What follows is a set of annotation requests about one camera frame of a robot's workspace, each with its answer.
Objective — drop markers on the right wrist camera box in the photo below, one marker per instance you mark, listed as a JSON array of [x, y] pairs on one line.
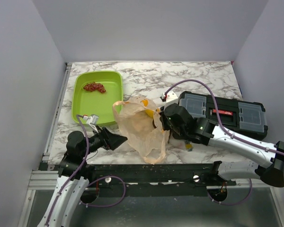
[[169, 97]]

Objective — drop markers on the red fake grape bunch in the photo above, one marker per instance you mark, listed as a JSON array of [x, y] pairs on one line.
[[95, 87]]

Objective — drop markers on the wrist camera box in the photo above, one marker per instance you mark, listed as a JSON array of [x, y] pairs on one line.
[[169, 97], [91, 120]]

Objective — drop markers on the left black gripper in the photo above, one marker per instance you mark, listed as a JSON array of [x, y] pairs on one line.
[[109, 140]]

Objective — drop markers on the yellow fake fruit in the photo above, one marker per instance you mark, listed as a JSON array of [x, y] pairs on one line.
[[150, 107]]

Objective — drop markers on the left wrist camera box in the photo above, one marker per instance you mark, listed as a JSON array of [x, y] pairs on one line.
[[91, 120]]

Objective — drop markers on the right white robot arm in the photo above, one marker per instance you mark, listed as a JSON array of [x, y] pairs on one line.
[[265, 161]]

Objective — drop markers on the black tool case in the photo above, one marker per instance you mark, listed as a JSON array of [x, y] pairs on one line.
[[246, 118]]

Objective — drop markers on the orange printed plastic bag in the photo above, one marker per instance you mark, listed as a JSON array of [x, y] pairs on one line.
[[145, 134]]

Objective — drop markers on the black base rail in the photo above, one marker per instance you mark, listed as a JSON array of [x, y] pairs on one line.
[[153, 180]]

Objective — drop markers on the aluminium extrusion rail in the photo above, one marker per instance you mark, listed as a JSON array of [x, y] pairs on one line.
[[46, 180]]

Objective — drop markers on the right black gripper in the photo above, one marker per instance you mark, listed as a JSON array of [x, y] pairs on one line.
[[163, 117]]

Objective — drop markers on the green plastic tray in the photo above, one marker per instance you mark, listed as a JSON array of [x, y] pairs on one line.
[[88, 103]]

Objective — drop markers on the small yellow blue connector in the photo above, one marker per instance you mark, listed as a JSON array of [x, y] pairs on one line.
[[188, 146]]

